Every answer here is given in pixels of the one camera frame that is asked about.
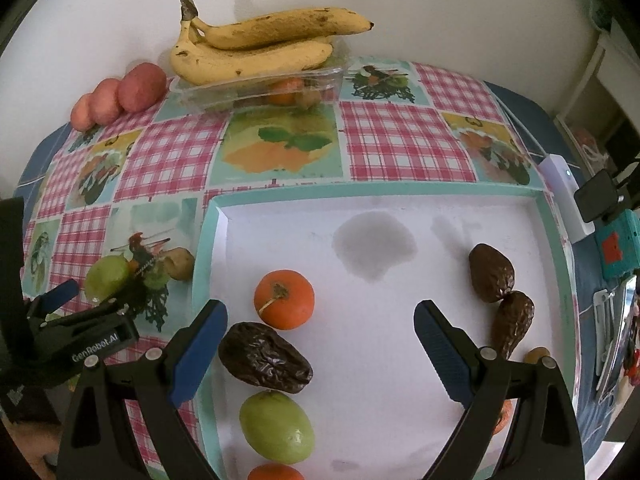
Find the silver metal tool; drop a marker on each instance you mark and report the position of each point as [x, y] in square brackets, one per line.
[606, 335]

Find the black plug adapter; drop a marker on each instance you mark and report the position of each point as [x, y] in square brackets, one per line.
[597, 195]

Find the white tray with teal rim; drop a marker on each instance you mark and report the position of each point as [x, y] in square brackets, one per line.
[375, 340]

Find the colourful printed packet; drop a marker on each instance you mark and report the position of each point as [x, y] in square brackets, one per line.
[630, 340]

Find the teal box with red mark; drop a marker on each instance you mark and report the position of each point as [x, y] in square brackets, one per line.
[620, 247]

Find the pink checkered printed tablecloth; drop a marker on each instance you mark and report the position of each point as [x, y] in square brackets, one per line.
[400, 140]

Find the small brown fruit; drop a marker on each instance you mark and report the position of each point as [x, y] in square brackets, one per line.
[535, 355]
[180, 264]
[311, 97]

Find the brown date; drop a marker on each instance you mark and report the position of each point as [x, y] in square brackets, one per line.
[512, 322]
[491, 272]

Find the orange tangerine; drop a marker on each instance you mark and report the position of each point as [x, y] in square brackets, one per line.
[502, 416]
[286, 91]
[284, 299]
[275, 472]

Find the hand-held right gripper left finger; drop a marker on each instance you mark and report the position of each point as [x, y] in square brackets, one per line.
[197, 355]

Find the brown wrinkled avocado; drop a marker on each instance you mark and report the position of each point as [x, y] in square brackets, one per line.
[265, 357]

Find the yellow banana bunch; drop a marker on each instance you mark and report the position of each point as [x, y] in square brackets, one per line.
[250, 60]

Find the white furniture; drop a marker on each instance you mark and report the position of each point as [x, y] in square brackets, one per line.
[595, 75]

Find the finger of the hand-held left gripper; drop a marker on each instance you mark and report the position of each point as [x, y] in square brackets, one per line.
[90, 316]
[60, 292]

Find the clear plastic container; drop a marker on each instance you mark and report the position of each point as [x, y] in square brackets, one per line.
[215, 92]

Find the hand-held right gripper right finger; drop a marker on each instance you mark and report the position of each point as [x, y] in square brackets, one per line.
[445, 355]

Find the white power strip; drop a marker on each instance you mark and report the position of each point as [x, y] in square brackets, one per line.
[565, 195]

